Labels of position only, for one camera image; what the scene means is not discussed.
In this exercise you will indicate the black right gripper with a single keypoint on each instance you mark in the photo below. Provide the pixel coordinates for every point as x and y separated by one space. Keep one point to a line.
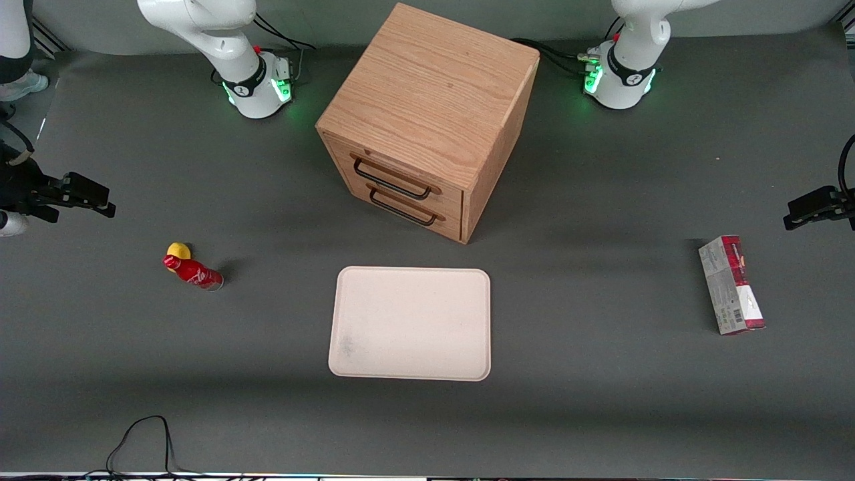
20 185

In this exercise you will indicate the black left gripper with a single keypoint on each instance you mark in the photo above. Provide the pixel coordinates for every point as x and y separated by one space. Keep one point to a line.
843 202

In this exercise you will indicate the red coke bottle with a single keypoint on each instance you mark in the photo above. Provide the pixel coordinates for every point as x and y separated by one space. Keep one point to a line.
195 272

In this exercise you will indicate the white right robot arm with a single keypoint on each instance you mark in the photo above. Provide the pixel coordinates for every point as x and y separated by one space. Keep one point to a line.
200 27

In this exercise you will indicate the cream plastic tray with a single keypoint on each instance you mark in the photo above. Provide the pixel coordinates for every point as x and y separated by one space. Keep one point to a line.
411 324

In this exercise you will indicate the small yellow round object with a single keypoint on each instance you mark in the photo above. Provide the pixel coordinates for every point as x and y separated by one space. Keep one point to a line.
178 250

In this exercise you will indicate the grey and red carton box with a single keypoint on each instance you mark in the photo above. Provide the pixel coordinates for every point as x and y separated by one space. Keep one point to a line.
731 287

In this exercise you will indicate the white sneaker shoe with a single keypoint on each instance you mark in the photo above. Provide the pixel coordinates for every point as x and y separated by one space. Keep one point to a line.
27 87

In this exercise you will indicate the wooden drawer front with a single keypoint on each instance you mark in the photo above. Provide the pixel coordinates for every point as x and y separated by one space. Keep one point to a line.
454 200
451 227

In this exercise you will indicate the oak wooden drawer cabinet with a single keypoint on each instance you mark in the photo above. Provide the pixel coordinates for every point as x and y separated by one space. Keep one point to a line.
434 87

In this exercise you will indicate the aluminium frame rail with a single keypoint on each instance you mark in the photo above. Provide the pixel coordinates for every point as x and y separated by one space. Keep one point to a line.
847 24
50 39

